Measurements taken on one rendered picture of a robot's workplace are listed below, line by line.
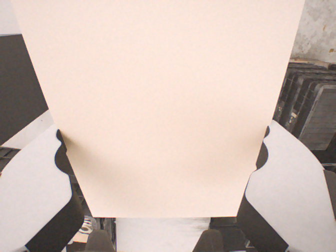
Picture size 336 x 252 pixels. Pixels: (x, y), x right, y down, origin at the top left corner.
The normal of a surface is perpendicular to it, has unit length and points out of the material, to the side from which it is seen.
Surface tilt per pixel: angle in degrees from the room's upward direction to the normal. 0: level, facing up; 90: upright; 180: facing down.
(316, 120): 0
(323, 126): 0
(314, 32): 0
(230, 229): 90
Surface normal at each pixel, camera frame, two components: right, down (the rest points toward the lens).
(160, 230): 0.00, 0.51
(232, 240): 0.00, -0.86
